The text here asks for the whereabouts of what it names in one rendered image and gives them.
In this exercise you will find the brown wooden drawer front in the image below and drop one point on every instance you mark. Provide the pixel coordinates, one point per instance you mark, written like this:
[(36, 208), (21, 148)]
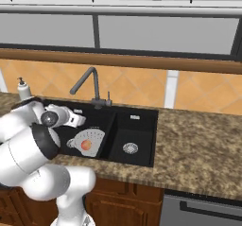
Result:
[(132, 188)]

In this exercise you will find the white soap dispenser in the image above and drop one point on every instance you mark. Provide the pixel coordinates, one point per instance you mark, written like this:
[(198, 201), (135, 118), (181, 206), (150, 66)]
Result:
[(23, 91)]

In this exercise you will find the brown wooden cupboard door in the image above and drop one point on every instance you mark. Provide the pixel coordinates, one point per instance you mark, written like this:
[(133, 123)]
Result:
[(126, 212), (19, 209)]

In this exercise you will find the silver sink drain strainer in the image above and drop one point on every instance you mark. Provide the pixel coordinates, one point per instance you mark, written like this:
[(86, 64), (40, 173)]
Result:
[(130, 147)]

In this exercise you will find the orange peach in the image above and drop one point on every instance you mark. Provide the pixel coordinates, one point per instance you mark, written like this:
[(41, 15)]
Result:
[(86, 145)]

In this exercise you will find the black double-basin sink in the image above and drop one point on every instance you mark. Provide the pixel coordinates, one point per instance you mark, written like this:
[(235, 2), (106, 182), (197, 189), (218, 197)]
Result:
[(135, 132)]

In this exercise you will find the grey dishwasher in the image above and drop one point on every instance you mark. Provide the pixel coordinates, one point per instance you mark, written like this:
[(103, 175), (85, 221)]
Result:
[(201, 212)]

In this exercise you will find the grey colander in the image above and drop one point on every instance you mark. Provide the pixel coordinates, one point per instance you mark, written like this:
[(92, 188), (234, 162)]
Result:
[(94, 136)]

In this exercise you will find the grey sink faucet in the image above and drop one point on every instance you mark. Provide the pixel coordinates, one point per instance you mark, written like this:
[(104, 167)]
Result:
[(93, 78)]

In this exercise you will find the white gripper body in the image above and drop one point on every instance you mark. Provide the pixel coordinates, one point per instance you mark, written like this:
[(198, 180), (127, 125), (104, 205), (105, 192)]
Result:
[(80, 120)]

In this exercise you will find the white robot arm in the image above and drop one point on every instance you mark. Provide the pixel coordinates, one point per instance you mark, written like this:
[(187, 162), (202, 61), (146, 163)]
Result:
[(22, 154)]

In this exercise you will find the window with dark frame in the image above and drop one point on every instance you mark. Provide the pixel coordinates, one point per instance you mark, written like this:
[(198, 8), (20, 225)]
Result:
[(164, 34)]

